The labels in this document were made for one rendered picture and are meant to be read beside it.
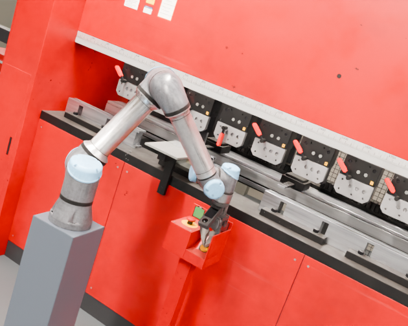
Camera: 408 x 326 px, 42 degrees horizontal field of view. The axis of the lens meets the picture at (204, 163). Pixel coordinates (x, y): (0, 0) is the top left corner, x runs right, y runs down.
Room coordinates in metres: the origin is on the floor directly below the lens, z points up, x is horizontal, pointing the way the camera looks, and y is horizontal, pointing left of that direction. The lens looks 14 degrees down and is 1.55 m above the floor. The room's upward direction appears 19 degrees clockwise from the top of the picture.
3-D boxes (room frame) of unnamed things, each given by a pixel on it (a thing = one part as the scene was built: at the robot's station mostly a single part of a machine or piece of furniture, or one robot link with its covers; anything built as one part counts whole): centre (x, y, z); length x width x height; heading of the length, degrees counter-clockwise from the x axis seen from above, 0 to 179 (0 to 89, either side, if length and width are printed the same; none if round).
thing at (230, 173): (2.03, -0.11, 1.03); 0.09 x 0.08 x 0.11; 108
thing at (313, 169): (2.24, -0.44, 1.18); 0.15 x 0.09 x 0.17; 64
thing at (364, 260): (2.01, -0.81, 0.89); 0.30 x 0.05 x 0.03; 64
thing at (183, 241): (2.07, -0.07, 0.75); 0.20 x 0.16 x 0.18; 64
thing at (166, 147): (2.36, 0.14, 1.00); 0.26 x 0.18 x 0.01; 154
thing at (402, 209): (2.07, -0.80, 1.18); 0.15 x 0.09 x 0.17; 64
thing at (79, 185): (1.73, 0.38, 0.94); 0.13 x 0.12 x 0.14; 18
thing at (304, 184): (2.43, -0.42, 1.01); 0.26 x 0.12 x 0.05; 154
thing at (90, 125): (2.70, 0.64, 0.89); 0.30 x 0.05 x 0.03; 64
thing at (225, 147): (2.63, 0.00, 1.01); 0.26 x 0.12 x 0.05; 154
